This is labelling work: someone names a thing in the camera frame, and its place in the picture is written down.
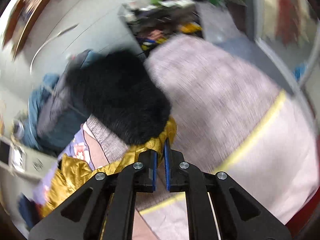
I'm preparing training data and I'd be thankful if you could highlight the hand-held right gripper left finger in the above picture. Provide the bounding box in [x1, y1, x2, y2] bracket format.
[28, 150, 158, 240]

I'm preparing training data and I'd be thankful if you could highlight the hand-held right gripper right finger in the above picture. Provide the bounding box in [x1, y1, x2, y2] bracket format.
[164, 139, 293, 240]

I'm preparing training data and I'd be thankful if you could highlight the gold satin pillow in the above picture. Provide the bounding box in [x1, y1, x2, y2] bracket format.
[40, 116, 177, 218]

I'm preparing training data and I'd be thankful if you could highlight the purple floral pillow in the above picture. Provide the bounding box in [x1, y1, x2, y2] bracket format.
[32, 127, 107, 205]

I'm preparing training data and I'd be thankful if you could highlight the black fluffy pillow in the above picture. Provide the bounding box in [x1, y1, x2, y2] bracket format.
[64, 51, 172, 146]

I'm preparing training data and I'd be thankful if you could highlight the grey blanket with yellow stripe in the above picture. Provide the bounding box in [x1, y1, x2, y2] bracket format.
[82, 34, 320, 240]

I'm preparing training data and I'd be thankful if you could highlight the teal covered bed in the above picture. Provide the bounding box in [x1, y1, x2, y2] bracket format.
[37, 49, 100, 153]

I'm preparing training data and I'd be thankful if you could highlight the white standing machine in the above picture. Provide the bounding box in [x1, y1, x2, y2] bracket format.
[0, 130, 59, 183]

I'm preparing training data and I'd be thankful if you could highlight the blue ruffled cloth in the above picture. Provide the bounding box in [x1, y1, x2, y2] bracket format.
[21, 73, 62, 148]

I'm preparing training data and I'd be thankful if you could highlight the clutter pile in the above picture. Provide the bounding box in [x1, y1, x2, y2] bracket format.
[124, 0, 203, 53]

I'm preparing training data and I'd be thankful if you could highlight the wooden shelf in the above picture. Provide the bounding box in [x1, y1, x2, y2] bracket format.
[2, 0, 69, 58]

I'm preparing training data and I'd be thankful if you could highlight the grey door frame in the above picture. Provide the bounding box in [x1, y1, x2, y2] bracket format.
[244, 0, 320, 92]

